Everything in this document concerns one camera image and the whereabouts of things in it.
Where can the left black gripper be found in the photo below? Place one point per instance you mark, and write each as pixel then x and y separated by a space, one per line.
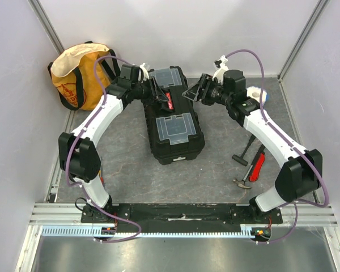
pixel 151 98

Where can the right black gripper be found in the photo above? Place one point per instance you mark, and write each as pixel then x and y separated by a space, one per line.
pixel 203 90

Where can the black plastic tool box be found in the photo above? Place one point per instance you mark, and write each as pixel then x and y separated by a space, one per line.
pixel 173 135

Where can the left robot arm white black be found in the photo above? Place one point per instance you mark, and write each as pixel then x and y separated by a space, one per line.
pixel 78 149

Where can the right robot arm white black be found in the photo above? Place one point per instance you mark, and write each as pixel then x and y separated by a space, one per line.
pixel 300 169

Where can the blue wrapped paper roll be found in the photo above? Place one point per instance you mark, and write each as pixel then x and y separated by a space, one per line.
pixel 255 93

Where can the black rubber mallet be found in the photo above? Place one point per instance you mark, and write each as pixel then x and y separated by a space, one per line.
pixel 240 158

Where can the yellow canvas tote bag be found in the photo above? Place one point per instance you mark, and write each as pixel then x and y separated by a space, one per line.
pixel 77 78

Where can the red black utility knife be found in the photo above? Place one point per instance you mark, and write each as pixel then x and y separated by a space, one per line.
pixel 256 169

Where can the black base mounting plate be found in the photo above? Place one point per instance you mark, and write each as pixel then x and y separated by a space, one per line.
pixel 181 217

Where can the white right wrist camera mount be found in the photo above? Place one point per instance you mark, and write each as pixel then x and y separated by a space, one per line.
pixel 221 68

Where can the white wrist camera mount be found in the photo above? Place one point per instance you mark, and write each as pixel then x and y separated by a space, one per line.
pixel 221 68
pixel 144 75

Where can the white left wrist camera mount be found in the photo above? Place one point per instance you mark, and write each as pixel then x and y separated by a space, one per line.
pixel 144 75

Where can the claw hammer red black handle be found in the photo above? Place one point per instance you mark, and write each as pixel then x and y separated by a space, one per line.
pixel 242 182

